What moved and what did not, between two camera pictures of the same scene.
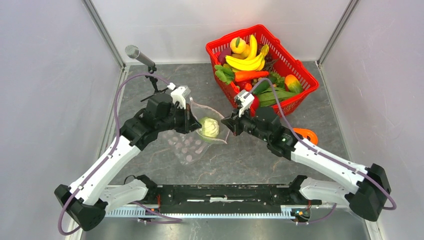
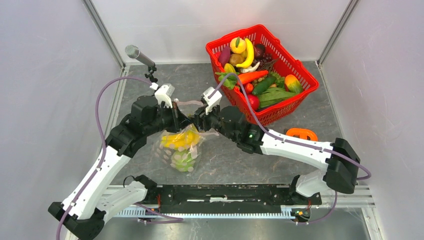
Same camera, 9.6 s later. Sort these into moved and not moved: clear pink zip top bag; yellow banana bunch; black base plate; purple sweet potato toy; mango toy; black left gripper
Moved: clear pink zip top bag; yellow banana bunch
Not moved: mango toy; black base plate; black left gripper; purple sweet potato toy
